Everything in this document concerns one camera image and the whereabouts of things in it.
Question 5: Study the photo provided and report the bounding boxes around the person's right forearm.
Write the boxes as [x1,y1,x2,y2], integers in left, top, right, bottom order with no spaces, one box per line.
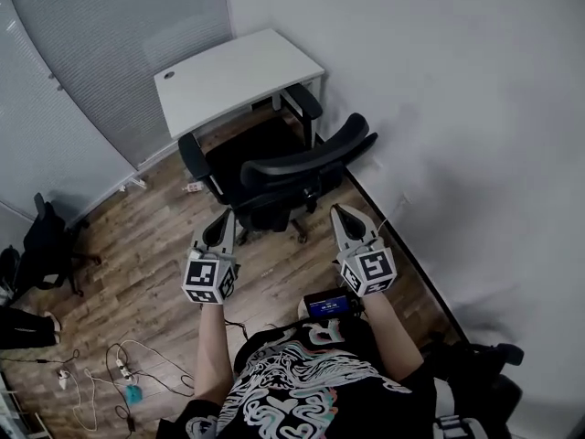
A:
[363,290,424,383]

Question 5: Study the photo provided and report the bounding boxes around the black office chair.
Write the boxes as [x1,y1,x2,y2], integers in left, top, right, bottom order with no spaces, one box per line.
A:
[176,82,379,247]

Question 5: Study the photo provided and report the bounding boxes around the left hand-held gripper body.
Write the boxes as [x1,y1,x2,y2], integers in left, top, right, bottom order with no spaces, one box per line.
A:
[182,246,241,307]

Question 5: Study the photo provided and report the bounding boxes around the black printed t-shirt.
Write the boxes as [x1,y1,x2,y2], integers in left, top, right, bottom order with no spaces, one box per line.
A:
[157,320,441,439]

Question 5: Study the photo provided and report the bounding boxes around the white floor cable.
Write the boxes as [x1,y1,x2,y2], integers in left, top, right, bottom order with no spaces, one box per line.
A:
[68,339,159,433]

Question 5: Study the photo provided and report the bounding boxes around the small black swivel chair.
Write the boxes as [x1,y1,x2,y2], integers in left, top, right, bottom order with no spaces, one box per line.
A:
[21,192,102,298]

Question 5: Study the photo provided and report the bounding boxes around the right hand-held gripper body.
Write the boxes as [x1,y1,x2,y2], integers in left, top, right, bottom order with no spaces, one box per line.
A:
[335,240,398,298]

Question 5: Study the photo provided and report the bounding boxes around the grey window blinds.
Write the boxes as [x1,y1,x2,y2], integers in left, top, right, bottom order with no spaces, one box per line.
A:
[0,0,235,221]

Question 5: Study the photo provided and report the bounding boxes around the black device with blue screen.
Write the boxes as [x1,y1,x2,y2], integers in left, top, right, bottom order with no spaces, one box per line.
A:
[303,290,363,319]

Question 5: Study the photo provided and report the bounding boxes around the black backpack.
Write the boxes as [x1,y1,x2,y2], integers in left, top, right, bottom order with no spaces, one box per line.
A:
[427,334,525,439]

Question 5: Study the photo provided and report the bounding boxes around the white desk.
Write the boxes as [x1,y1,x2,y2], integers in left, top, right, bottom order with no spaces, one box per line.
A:
[153,27,329,148]

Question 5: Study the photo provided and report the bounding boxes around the black baseboard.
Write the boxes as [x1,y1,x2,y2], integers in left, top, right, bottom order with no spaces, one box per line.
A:
[314,133,473,343]

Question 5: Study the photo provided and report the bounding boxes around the person's left forearm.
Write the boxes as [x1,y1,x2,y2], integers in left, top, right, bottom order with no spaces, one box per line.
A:
[193,302,239,402]

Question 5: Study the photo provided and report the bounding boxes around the black floor cable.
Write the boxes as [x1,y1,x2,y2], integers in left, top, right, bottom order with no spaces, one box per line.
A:
[2,341,197,433]

